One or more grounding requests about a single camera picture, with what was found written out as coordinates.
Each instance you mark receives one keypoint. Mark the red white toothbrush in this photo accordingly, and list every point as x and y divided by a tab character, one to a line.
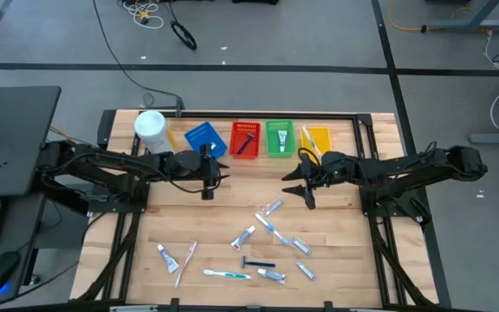
185	263

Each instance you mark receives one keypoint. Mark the teal white toothbrush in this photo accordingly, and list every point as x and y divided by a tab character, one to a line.
228	274

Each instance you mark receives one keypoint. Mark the dark keyboard desk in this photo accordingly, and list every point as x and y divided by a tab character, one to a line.
24	225

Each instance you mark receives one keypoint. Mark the dark blue disposable razor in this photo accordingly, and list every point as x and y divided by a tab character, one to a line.
245	145
258	264

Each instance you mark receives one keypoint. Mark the yellow plastic basket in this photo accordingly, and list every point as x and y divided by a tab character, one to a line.
324	138

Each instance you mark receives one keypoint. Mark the white wipes canister yellow label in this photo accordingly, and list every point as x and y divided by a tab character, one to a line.
152	128

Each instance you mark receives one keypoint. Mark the black aluminium table frame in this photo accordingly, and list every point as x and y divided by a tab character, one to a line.
275	115

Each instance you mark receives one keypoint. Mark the grey desk leg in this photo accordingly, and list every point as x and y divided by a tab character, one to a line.
470	24

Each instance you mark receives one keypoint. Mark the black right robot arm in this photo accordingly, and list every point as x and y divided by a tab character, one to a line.
405	169

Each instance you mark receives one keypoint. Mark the blue white toothbrush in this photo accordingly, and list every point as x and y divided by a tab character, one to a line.
310	141
271	226

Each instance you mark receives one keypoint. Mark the blue plastic basket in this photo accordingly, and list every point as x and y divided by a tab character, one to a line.
202	136

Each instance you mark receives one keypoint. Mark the dark grey desk top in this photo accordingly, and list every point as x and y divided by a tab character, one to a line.
15	138

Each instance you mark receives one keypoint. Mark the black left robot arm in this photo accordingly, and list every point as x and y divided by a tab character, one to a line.
102	160

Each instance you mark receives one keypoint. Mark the grey desk foot bar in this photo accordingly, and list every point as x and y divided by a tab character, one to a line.
496	138

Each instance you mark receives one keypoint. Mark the green plastic basket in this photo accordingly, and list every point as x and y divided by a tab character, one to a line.
271	145

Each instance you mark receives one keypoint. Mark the black computer mouse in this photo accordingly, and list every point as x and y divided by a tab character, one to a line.
0	268

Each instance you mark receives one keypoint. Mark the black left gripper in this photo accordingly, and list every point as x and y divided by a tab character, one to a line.
206	169

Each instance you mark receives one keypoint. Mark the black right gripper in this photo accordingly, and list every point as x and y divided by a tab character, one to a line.
329	169

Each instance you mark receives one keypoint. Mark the red plastic basket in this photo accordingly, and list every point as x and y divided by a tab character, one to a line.
235	149

